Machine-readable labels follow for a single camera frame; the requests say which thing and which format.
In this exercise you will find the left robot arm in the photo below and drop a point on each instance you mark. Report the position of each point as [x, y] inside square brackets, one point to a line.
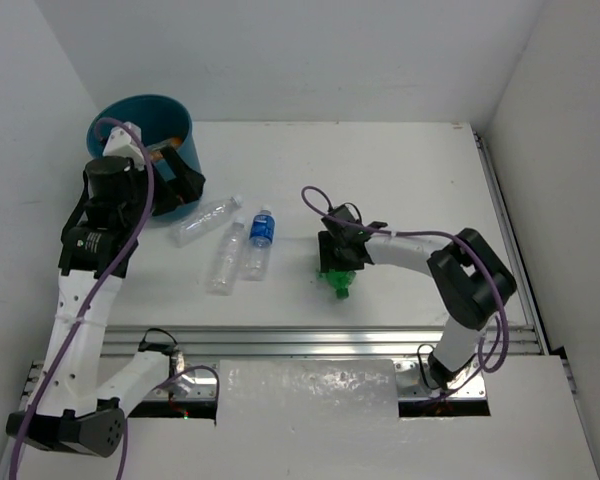
[70, 411]

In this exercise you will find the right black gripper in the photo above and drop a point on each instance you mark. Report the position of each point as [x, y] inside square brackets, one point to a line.
[329, 260]

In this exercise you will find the orange label bottle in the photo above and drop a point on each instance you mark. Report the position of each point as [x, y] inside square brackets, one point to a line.
[156, 149]

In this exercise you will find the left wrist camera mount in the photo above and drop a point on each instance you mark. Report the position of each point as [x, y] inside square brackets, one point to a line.
[121, 144]

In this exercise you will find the clear bottle white cap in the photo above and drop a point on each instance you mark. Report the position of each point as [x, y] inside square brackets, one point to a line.
[226, 262]

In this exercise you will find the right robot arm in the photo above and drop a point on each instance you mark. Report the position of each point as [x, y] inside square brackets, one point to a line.
[472, 281]

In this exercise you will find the blue label bottle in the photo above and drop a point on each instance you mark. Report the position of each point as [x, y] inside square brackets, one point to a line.
[259, 245]

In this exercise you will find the clear bottle near bin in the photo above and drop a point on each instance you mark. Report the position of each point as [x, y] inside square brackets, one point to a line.
[205, 219]

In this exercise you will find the crushed green bottle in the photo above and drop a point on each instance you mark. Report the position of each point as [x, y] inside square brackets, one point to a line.
[339, 281]

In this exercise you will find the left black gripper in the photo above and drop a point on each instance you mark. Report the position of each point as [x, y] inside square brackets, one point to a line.
[178, 181]

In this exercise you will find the aluminium rail frame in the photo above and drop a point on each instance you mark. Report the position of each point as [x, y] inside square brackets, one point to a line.
[310, 387]

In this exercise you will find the teal plastic bin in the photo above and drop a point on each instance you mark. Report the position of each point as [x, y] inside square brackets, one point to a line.
[159, 117]

